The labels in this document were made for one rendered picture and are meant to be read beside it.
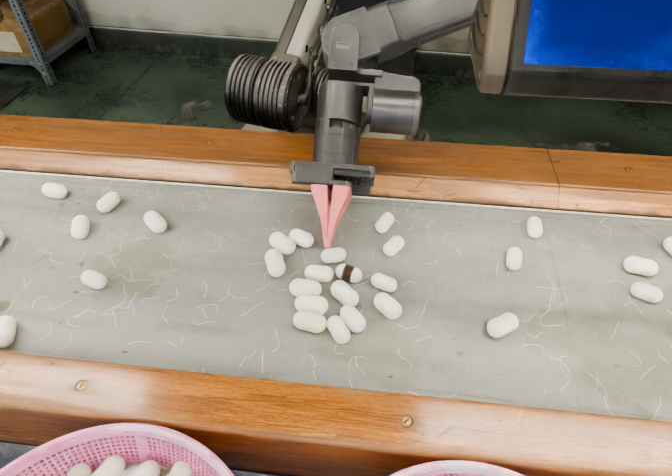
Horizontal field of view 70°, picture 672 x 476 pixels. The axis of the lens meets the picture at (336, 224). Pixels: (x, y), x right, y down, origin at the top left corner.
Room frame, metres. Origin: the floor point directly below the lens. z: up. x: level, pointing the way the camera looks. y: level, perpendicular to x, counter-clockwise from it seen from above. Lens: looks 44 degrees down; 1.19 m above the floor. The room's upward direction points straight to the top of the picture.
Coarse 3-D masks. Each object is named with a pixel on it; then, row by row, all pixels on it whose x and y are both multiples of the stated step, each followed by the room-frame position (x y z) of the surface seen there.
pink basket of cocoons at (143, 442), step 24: (96, 432) 0.17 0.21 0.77; (120, 432) 0.18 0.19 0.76; (144, 432) 0.18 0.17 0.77; (168, 432) 0.17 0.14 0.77; (24, 456) 0.15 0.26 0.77; (48, 456) 0.16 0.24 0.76; (72, 456) 0.16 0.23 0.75; (96, 456) 0.17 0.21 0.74; (144, 456) 0.17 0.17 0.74; (168, 456) 0.16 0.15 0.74; (192, 456) 0.16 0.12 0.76; (216, 456) 0.15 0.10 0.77
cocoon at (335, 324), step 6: (330, 318) 0.30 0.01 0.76; (336, 318) 0.30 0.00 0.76; (330, 324) 0.29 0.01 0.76; (336, 324) 0.29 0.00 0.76; (342, 324) 0.29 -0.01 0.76; (330, 330) 0.29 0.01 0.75; (336, 330) 0.28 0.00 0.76; (342, 330) 0.28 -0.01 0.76; (348, 330) 0.29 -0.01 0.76; (336, 336) 0.28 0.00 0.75; (342, 336) 0.28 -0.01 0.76; (348, 336) 0.28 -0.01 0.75; (342, 342) 0.28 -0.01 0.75
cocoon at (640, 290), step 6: (636, 282) 0.35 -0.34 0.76; (642, 282) 0.35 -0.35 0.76; (630, 288) 0.35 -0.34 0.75; (636, 288) 0.34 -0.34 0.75; (642, 288) 0.34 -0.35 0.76; (648, 288) 0.34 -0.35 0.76; (654, 288) 0.34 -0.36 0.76; (636, 294) 0.34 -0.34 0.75; (642, 294) 0.34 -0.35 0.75; (648, 294) 0.33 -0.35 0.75; (654, 294) 0.33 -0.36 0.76; (660, 294) 0.33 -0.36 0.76; (648, 300) 0.33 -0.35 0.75; (654, 300) 0.33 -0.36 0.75; (660, 300) 0.33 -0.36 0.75
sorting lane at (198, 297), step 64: (0, 192) 0.53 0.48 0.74; (128, 192) 0.53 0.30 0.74; (192, 192) 0.53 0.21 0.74; (256, 192) 0.53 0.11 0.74; (0, 256) 0.40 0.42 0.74; (64, 256) 0.40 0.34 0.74; (128, 256) 0.40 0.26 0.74; (192, 256) 0.40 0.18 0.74; (256, 256) 0.40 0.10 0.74; (320, 256) 0.40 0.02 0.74; (384, 256) 0.40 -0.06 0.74; (448, 256) 0.40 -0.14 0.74; (576, 256) 0.40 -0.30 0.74; (640, 256) 0.40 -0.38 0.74; (64, 320) 0.31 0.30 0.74; (128, 320) 0.31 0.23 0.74; (192, 320) 0.31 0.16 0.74; (256, 320) 0.31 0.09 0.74; (384, 320) 0.31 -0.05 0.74; (448, 320) 0.31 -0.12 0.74; (576, 320) 0.31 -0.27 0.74; (640, 320) 0.31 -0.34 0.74; (320, 384) 0.23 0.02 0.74; (384, 384) 0.23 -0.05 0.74; (448, 384) 0.23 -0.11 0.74; (512, 384) 0.23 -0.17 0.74; (576, 384) 0.23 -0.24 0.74; (640, 384) 0.23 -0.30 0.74
